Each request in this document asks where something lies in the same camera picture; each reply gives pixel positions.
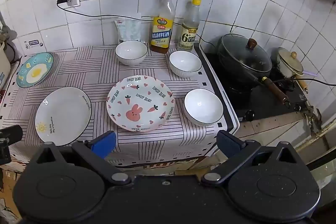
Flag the black power cable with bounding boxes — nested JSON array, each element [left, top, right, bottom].
[[56, 1, 219, 51]]

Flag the white sun print plate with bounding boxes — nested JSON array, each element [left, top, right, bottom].
[[35, 87, 92, 146]]

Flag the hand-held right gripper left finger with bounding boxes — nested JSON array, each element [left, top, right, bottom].
[[31, 131, 132, 187]]

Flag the striped table cover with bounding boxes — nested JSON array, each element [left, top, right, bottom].
[[0, 43, 241, 177]]

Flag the grey water pipe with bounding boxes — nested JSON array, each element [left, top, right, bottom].
[[0, 10, 18, 62]]

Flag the blue fried egg plate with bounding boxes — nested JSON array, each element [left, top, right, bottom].
[[16, 52, 54, 88]]

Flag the pink rabbit carrot plate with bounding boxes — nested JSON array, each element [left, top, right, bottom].
[[106, 75, 175, 133]]

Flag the cream enamel pot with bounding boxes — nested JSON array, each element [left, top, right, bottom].
[[275, 55, 309, 95]]

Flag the white bowl black rim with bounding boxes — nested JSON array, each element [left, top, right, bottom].
[[183, 88, 224, 127], [115, 40, 148, 67], [168, 51, 202, 79]]

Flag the cooking wine bottle yellow label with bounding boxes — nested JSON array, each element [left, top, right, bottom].
[[150, 0, 176, 55]]

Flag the black gas stove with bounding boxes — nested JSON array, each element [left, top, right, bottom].
[[201, 42, 320, 124]]

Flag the cream plastic container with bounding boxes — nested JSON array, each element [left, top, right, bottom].
[[0, 41, 12, 91]]

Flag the black wok wooden handle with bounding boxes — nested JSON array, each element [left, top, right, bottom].
[[217, 40, 291, 109]]

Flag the clear plastic seasoning bag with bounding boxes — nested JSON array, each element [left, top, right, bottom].
[[114, 12, 155, 45]]

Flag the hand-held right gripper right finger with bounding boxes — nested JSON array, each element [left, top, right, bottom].
[[201, 130, 300, 186]]

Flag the clear vinegar bottle yellow cap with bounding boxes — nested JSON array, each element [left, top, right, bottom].
[[177, 0, 202, 51]]

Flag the small white wall sticker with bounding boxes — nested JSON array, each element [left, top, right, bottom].
[[22, 39, 44, 50]]

